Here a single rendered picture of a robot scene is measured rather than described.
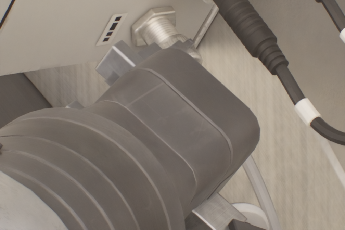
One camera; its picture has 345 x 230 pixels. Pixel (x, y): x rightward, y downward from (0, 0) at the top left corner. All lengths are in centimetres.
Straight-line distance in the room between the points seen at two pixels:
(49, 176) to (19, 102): 29
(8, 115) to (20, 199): 31
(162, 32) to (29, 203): 22
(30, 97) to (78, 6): 14
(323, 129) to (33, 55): 11
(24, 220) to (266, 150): 25
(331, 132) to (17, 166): 16
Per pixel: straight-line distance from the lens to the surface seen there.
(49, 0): 83
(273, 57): 82
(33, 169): 69
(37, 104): 98
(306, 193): 87
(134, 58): 80
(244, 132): 78
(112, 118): 74
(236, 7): 83
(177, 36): 86
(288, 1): 87
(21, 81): 99
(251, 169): 84
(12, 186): 66
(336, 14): 80
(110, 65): 80
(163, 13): 87
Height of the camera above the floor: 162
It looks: 7 degrees down
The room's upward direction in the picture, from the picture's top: 3 degrees counter-clockwise
